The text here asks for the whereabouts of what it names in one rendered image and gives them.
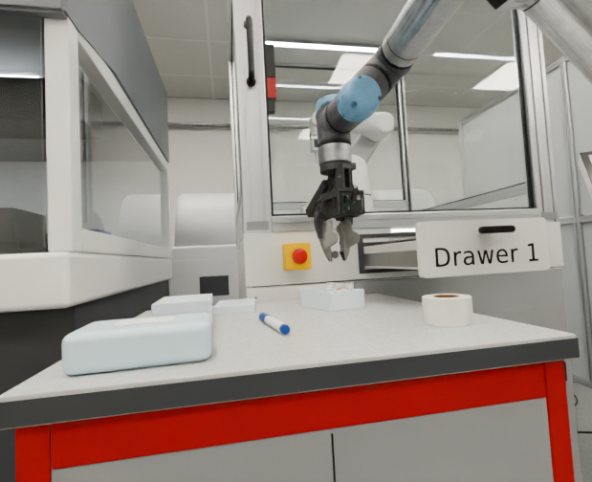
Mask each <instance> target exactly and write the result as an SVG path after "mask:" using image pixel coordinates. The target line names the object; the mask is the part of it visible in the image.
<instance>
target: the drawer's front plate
mask: <svg viewBox="0 0 592 482"><path fill-rule="evenodd" d="M509 225H513V226H515V231H514V232H501V233H480V232H479V231H478V229H479V228H480V227H485V226H509ZM415 232H416V246H417V260H418V274H419V276H420V277H422V278H433V277H448V276H461V275H476V274H504V273H517V272H531V271H546V270H549V269H550V259H549V249H548V238H547V228H546V220H545V218H543V217H539V218H512V219H485V220H457V221H430V222H419V223H417V224H416V225H415ZM531 243H534V250H535V259H538V261H530V260H529V259H533V255H532V246H529V247H528V244H531ZM435 248H444V249H446V250H448V251H449V257H450V260H449V264H448V265H447V266H444V267H436V258H435ZM501 249H504V250H506V252H507V254H508V256H499V259H500V260H501V261H506V260H508V262H507V263H500V262H498V260H497V258H496V254H497V252H498V251H499V250H501ZM511 249H513V250H514V249H518V251H514V262H512V254H511ZM491 250H493V259H492V264H489V262H488V258H487V255H486V254H485V261H484V264H481V262H480V258H479V255H478V252H477V251H480V254H481V257H482V260H483V254H484V251H487V253H488V256H489V258H490V257H491ZM466 251H471V252H473V255H474V265H473V264H471V265H465V263H464V258H465V257H466V256H471V253H469V252H467V253H465V254H464V252H466ZM453 252H461V253H458V254H457V255H456V262H457V266H454V254H453ZM447 260H448V256H447V253H446V252H445V251H442V250H439V251H438V263H439V265H442V264H445V263H446V262H447Z"/></svg>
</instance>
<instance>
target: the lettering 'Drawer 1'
mask: <svg viewBox="0 0 592 482"><path fill-rule="evenodd" d="M529 246H532V255H533V259H529V260H530V261H538V259H535V250H534V243H531V244H528V247H529ZM439 250H442V251H445V252H446V253H447V256H448V260H447V262H446V263H445V264H442V265H439V263H438V251H439ZM501 251H504V252H505V254H502V255H499V253H500V252H501ZM514 251H518V249H514V250H513V249H511V254H512V262H514ZM467 252H469V253H471V256H466V257H465V258H464V263H465V265H471V264H473V265H474V255H473V252H471V251H466V252H464V254H465V253H467ZM477 252H478V255H479V258H480V262H481V264H484V261H485V254H486V255H487V258H488V262H489V264H492V259H493V250H491V257H490V258H489V256H488V253H487V251H484V254H483V260H482V257H481V254H480V251H477ZM458 253H461V252H453V254H454V266H457V262H456V255H457V254H458ZM499 256H508V254H507V252H506V250H504V249H501V250H499V251H498V252H497V254H496V258H497V260H498V262H500V263H507V262H508V260H506V261H501V260H500V259H499ZM435 258H436V267H444V266H447V265H448V264H449V260H450V257H449V251H448V250H446V249H444V248H435ZM467 258H471V263H467V262H466V259H467Z"/></svg>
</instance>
